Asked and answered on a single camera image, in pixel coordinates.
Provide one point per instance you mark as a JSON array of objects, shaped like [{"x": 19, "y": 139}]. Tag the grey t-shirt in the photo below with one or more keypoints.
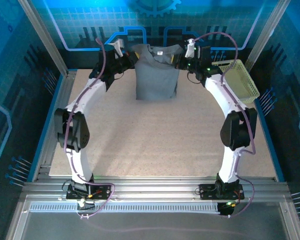
[{"x": 156, "y": 80}]

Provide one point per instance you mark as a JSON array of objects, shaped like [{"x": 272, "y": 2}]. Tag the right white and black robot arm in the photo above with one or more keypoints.
[{"x": 237, "y": 130}]

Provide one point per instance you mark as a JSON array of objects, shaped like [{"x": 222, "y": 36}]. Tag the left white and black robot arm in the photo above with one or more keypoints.
[{"x": 72, "y": 130}]

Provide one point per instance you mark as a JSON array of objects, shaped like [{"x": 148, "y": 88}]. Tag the pale green perforated plastic basket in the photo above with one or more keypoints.
[{"x": 242, "y": 80}]

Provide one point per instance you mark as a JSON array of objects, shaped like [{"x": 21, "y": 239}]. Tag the black controller box with LEDs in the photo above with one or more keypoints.
[{"x": 227, "y": 208}]

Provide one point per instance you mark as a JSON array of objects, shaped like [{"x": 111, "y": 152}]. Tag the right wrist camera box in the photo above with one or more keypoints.
[{"x": 202, "y": 52}]

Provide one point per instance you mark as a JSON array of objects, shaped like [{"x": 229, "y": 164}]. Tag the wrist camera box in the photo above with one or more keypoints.
[
  {"x": 202, "y": 52},
  {"x": 118, "y": 46}
]

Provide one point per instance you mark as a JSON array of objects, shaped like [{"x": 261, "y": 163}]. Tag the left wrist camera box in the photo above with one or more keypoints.
[{"x": 118, "y": 46}]

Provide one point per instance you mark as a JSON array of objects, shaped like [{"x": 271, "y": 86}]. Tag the aluminium side rail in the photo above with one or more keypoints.
[{"x": 62, "y": 95}]

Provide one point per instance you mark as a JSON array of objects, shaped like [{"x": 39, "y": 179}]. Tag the aluminium frame post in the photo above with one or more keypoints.
[
  {"x": 43, "y": 37},
  {"x": 267, "y": 35}
]

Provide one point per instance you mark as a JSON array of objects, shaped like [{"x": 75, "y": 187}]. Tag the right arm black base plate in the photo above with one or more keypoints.
[{"x": 207, "y": 192}]

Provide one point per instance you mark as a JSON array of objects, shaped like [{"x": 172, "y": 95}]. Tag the aluminium frame rail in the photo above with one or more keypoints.
[{"x": 152, "y": 186}]

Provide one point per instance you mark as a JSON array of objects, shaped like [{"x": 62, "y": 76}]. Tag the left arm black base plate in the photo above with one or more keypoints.
[{"x": 102, "y": 192}]

